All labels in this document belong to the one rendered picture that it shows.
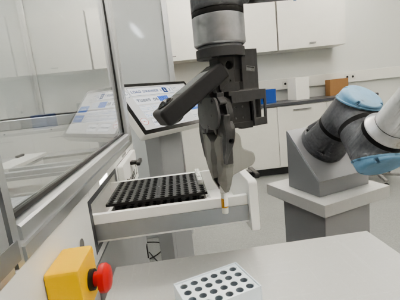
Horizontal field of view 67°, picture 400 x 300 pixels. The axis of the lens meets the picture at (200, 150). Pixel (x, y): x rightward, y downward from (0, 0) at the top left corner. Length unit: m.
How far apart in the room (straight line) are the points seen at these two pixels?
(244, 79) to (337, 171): 0.66
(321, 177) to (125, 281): 0.64
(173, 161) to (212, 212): 1.03
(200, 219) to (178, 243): 1.13
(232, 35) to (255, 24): 3.75
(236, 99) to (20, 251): 0.32
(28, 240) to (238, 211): 0.40
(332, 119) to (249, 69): 0.55
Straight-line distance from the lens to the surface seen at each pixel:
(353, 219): 1.13
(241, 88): 0.46
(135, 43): 2.40
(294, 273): 0.65
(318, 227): 1.07
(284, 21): 4.29
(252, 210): 0.65
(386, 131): 0.84
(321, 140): 1.02
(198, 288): 0.56
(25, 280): 0.42
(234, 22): 0.44
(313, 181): 1.02
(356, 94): 0.96
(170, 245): 1.78
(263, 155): 3.84
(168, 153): 1.62
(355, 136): 0.89
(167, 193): 0.70
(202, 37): 0.44
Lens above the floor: 1.11
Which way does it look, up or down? 10 degrees down
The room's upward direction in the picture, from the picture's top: 6 degrees counter-clockwise
